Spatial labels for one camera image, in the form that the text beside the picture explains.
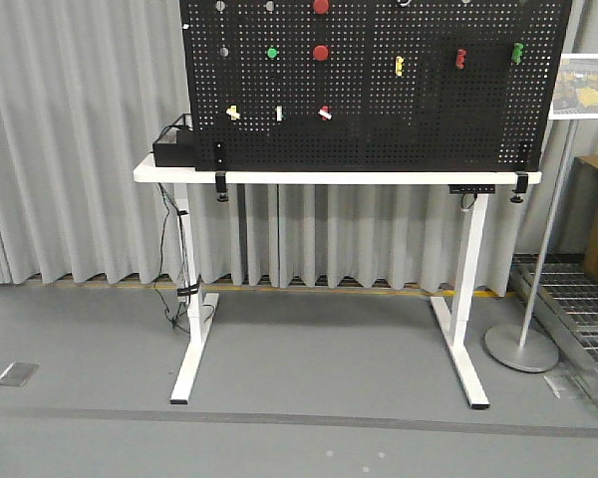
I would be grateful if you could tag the red mushroom button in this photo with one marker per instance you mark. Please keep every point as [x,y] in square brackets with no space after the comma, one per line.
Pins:
[321,7]
[321,53]

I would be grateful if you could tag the yellow toggle switch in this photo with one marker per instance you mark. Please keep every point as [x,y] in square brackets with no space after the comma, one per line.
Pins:
[233,112]

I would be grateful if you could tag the lower red mushroom button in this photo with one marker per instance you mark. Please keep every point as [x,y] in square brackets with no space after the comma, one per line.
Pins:
[321,53]

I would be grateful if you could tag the left black pegboard clamp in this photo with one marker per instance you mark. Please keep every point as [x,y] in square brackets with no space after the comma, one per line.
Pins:
[220,172]

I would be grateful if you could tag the grey sign stand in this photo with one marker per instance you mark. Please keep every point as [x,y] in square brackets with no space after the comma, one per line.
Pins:
[521,347]

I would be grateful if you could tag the upper red mushroom button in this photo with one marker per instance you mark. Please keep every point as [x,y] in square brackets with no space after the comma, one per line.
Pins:
[321,7]

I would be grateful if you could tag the right black pegboard clamp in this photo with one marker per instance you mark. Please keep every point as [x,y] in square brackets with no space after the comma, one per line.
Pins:
[522,180]

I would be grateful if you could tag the desk height control panel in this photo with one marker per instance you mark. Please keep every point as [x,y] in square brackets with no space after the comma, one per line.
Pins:
[471,189]

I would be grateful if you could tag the red toggle switch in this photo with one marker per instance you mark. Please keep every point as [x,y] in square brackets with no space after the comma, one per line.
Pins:
[325,113]

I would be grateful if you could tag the metal floor plate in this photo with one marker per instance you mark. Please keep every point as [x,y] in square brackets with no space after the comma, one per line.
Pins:
[17,373]

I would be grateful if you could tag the black pegboard clamp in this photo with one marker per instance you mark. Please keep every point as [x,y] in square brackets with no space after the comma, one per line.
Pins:
[522,180]
[220,172]

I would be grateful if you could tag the yellow handle on pegboard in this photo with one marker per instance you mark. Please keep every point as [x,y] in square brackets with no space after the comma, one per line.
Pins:
[399,66]

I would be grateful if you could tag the black perforated pegboard panel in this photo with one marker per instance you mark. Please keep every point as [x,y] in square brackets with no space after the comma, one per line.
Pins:
[434,117]

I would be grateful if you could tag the red handle on pegboard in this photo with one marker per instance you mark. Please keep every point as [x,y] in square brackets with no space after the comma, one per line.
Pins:
[460,58]

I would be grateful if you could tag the white standing desk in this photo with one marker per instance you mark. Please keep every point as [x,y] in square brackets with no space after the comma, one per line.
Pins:
[452,318]

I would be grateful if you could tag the green handle on pegboard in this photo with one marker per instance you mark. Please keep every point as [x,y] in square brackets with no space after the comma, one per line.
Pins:
[517,53]

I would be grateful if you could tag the metal floor grating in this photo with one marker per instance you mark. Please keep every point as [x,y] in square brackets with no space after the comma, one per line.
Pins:
[566,308]

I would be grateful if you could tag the black electronics box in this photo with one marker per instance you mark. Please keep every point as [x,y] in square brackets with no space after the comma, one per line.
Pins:
[176,144]

